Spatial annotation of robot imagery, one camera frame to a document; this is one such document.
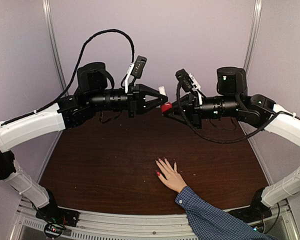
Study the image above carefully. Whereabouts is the blue checked shirt forearm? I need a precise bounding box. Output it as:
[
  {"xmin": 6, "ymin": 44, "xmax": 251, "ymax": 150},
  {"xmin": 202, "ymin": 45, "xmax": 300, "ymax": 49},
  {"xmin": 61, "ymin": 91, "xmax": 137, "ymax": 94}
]
[{"xmin": 175, "ymin": 186, "xmax": 276, "ymax": 240}]

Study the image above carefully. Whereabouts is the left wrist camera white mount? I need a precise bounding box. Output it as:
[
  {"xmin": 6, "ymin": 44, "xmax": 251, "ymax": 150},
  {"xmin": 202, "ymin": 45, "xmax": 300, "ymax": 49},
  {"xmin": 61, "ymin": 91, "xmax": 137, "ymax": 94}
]
[{"xmin": 121, "ymin": 55, "xmax": 148, "ymax": 94}]

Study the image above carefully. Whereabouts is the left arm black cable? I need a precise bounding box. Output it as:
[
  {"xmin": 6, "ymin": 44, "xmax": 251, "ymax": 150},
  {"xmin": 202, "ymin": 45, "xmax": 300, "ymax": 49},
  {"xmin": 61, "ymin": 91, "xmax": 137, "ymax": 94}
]
[{"xmin": 0, "ymin": 28, "xmax": 136, "ymax": 131}]

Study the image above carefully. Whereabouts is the red nail polish bottle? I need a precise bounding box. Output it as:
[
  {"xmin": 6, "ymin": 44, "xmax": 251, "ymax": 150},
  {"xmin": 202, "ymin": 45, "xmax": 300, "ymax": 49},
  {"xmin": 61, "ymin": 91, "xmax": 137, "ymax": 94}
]
[{"xmin": 160, "ymin": 102, "xmax": 173, "ymax": 113}]

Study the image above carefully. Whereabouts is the aluminium corner post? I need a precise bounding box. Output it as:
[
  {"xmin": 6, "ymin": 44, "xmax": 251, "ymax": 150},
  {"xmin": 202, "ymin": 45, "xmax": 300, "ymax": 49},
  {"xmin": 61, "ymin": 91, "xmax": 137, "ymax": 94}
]
[
  {"xmin": 42, "ymin": 0, "xmax": 67, "ymax": 91},
  {"xmin": 243, "ymin": 0, "xmax": 263, "ymax": 74}
]

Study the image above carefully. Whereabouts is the pale hand with long nails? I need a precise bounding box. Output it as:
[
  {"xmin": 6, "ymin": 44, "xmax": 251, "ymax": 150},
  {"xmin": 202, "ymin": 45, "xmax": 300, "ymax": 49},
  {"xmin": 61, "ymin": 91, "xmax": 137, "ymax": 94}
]
[{"xmin": 155, "ymin": 158, "xmax": 187, "ymax": 194}]

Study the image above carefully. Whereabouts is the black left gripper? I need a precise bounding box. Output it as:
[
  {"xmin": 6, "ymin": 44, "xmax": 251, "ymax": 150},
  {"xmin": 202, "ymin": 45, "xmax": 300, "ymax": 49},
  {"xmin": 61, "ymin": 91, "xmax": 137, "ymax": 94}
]
[{"xmin": 88, "ymin": 82, "xmax": 169, "ymax": 118}]

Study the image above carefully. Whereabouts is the round green circuit board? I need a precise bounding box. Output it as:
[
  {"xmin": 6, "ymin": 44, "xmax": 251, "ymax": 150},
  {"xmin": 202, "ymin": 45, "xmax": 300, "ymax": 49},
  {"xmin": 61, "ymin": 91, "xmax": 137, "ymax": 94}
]
[{"xmin": 43, "ymin": 223, "xmax": 66, "ymax": 238}]

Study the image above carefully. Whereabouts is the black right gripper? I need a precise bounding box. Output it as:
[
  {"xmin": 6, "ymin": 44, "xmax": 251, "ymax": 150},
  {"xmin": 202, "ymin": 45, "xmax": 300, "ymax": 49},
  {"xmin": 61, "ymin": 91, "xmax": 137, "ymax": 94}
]
[{"xmin": 162, "ymin": 90, "xmax": 241, "ymax": 130}]

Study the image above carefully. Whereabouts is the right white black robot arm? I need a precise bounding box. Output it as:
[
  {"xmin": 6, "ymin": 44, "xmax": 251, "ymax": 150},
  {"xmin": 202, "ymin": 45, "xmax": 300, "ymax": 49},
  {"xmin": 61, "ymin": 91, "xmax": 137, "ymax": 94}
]
[{"xmin": 161, "ymin": 66, "xmax": 300, "ymax": 147}]

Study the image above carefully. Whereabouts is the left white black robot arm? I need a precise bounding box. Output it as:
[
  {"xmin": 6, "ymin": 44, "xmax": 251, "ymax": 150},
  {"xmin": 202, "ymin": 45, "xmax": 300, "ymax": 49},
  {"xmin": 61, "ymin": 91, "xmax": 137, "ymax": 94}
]
[{"xmin": 0, "ymin": 62, "xmax": 168, "ymax": 222}]

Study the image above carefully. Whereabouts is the right aluminium corner post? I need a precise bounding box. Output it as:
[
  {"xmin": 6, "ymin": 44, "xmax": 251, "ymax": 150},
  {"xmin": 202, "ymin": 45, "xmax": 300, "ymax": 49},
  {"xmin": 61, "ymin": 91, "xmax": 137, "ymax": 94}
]
[{"xmin": 243, "ymin": 0, "xmax": 263, "ymax": 74}]

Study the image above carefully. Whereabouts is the left aluminium corner post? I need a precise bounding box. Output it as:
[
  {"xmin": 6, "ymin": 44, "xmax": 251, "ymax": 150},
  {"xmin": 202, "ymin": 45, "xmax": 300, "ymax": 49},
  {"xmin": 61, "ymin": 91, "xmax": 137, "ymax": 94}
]
[{"xmin": 42, "ymin": 0, "xmax": 67, "ymax": 91}]

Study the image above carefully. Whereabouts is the white nail polish cap brush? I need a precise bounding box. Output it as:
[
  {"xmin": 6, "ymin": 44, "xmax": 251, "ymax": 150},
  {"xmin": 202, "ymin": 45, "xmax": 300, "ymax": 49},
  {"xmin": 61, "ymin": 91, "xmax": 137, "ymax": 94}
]
[{"xmin": 158, "ymin": 86, "xmax": 167, "ymax": 96}]

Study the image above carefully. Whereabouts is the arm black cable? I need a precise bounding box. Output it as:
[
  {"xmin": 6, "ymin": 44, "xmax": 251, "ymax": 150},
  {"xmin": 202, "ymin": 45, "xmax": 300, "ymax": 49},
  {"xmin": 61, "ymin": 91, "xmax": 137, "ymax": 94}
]
[
  {"xmin": 175, "ymin": 82, "xmax": 291, "ymax": 144},
  {"xmin": 0, "ymin": 28, "xmax": 136, "ymax": 131}
]

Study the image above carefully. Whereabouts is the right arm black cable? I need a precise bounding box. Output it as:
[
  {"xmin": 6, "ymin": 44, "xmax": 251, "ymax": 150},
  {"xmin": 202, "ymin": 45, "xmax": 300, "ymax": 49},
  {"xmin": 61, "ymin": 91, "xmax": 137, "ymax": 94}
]
[{"xmin": 175, "ymin": 82, "xmax": 291, "ymax": 144}]

